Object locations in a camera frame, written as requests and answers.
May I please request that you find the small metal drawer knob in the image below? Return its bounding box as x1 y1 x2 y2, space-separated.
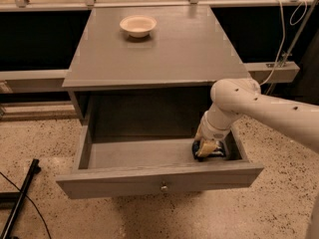
160 183 168 193

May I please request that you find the open grey top drawer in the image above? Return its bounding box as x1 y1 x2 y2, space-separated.
55 95 265 200

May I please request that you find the thin black floor cable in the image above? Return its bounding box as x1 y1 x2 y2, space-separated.
0 171 53 239

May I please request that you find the white cable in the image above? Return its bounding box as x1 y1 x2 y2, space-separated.
258 0 309 87

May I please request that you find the blue rxbar blueberry bar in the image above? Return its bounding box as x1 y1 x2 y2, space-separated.
191 141 226 161

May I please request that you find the white ceramic bowl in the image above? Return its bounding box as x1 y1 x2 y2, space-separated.
120 15 157 38

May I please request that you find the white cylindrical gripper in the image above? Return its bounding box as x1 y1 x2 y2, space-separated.
194 104 241 157

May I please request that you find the black metal stand leg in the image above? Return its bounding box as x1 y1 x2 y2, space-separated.
1 159 41 239

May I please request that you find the slanted metal pole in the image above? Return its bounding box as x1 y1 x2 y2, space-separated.
261 0 319 95

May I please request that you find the grey metal frame rail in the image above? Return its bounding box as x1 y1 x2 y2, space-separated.
0 62 300 94

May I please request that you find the grey wooden cabinet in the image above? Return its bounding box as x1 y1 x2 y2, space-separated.
63 6 249 119

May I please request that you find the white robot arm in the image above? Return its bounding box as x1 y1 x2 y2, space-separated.
193 79 319 158

